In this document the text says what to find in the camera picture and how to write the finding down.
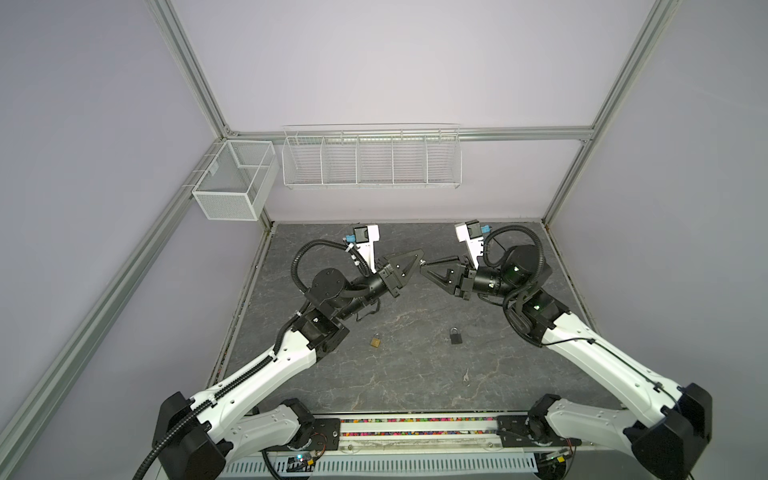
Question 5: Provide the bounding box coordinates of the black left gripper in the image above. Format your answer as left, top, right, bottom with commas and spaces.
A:
335, 248, 423, 322

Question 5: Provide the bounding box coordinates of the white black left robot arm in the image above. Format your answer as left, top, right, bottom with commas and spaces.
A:
134, 239, 424, 479

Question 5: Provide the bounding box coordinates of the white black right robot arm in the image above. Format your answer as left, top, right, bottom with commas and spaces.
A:
420, 222, 713, 479

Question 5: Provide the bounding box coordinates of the black padlock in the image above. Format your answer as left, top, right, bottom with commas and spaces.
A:
449, 328, 463, 345

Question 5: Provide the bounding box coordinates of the white mesh square basket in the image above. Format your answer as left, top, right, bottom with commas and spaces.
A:
192, 140, 279, 221

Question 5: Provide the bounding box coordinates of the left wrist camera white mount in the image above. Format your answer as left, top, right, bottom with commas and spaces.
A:
344, 224, 380, 273

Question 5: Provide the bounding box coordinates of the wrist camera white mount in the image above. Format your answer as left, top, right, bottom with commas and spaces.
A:
455, 220, 491, 269
344, 224, 380, 273

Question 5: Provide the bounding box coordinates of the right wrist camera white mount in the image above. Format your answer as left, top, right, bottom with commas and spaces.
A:
455, 220, 491, 269

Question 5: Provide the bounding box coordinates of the white wire long basket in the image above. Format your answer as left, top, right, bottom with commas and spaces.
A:
281, 123, 463, 189

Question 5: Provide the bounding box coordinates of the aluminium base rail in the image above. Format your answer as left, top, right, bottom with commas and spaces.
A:
161, 410, 679, 457

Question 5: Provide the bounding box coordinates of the white vented cable duct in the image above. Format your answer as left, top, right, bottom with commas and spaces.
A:
218, 452, 539, 479

